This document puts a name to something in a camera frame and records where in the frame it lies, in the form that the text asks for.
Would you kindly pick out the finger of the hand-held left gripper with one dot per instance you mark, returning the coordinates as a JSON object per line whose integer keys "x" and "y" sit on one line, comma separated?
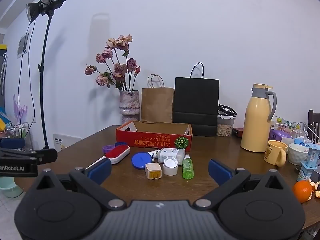
{"x": 12, "y": 143}
{"x": 47, "y": 156}

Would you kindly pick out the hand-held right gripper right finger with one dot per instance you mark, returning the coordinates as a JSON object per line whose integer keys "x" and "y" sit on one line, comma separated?
{"x": 220, "y": 171}

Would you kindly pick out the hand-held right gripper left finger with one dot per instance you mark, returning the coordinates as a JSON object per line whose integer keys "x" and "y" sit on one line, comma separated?
{"x": 100, "y": 171}

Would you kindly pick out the purple ridged cap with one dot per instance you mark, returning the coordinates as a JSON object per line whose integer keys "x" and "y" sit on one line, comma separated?
{"x": 108, "y": 149}

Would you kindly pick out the red and white lint brush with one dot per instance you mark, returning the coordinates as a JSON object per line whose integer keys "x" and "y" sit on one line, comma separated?
{"x": 118, "y": 153}

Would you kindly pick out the green spray bottle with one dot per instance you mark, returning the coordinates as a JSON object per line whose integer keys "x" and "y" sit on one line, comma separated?
{"x": 188, "y": 167}

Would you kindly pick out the blue ridged cap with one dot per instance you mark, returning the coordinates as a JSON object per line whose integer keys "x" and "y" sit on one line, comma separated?
{"x": 121, "y": 144}

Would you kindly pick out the blue round lid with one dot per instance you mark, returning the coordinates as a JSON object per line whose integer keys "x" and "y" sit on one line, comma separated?
{"x": 141, "y": 160}

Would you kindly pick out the white jar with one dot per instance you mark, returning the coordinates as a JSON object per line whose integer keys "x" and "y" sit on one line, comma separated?
{"x": 170, "y": 166}

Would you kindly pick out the white rectangular labelled bottle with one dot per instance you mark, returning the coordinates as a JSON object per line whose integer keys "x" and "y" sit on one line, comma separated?
{"x": 171, "y": 155}

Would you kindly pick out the cream cube plug charger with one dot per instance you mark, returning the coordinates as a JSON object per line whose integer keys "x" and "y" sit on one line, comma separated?
{"x": 153, "y": 171}

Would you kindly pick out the white spray bottle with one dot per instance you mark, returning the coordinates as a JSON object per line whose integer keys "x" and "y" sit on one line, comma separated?
{"x": 155, "y": 154}

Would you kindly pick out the red cardboard box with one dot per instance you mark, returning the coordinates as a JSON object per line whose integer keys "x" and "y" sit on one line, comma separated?
{"x": 150, "y": 141}

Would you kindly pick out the clear organiser rack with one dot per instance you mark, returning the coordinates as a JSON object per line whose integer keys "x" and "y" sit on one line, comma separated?
{"x": 18, "y": 130}

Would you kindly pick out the mint green basin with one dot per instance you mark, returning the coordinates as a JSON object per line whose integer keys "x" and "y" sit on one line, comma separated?
{"x": 10, "y": 187}

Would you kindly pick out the purple flower ornament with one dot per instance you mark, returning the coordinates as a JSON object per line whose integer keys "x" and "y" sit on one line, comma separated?
{"x": 20, "y": 108}

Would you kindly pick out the dark red box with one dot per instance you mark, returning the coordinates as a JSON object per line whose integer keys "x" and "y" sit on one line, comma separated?
{"x": 237, "y": 132}

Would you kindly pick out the clear seed container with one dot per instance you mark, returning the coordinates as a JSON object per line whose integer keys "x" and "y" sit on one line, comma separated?
{"x": 225, "y": 125}

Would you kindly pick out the yellow bear mug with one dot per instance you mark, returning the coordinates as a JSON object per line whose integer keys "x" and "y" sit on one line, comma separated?
{"x": 272, "y": 152}

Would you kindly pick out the yellow thermos jug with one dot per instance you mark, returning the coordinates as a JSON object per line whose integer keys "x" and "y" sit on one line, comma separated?
{"x": 256, "y": 125}

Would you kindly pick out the dark board with yellow strip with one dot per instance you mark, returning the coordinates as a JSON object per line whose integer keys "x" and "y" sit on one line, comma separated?
{"x": 2, "y": 80}

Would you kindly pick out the purple box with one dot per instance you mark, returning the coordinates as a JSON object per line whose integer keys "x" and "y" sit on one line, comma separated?
{"x": 278, "y": 135}

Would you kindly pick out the mottled pink ceramic vase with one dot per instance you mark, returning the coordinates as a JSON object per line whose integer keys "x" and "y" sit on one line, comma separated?
{"x": 128, "y": 103}

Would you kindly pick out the black paper bag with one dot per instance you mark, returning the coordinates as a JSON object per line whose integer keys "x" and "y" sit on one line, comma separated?
{"x": 196, "y": 100}

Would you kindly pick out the white dimpled cup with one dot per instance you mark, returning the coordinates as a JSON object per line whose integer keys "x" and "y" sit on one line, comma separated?
{"x": 297, "y": 153}

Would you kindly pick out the orange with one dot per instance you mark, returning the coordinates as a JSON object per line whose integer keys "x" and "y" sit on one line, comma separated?
{"x": 302, "y": 191}

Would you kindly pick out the brown paper bag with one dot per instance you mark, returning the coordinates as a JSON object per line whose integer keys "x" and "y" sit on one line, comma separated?
{"x": 157, "y": 103}

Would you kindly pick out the orange peel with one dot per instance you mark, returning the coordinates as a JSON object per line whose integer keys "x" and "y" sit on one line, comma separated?
{"x": 316, "y": 191}

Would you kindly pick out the dried pink roses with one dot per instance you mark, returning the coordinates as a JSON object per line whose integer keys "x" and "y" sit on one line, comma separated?
{"x": 120, "y": 70}

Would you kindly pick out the dark wooden chair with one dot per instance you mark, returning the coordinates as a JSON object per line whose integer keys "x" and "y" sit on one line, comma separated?
{"x": 313, "y": 123}

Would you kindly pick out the black studio light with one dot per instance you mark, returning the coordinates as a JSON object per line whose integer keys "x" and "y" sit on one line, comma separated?
{"x": 46, "y": 3}

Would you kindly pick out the grey wall poster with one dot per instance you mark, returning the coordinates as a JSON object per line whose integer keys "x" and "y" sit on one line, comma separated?
{"x": 23, "y": 45}

